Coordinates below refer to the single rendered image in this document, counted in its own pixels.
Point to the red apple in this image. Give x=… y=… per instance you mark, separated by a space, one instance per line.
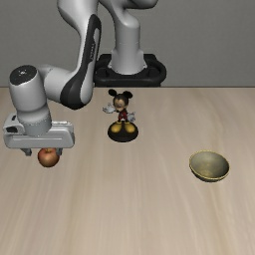
x=48 y=158

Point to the small toy figure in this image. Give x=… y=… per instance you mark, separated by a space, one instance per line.
x=122 y=119

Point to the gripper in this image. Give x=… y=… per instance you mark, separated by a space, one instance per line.
x=43 y=139

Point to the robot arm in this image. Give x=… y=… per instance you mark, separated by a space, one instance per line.
x=83 y=50

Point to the olive green bowl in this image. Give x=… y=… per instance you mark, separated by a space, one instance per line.
x=209 y=166

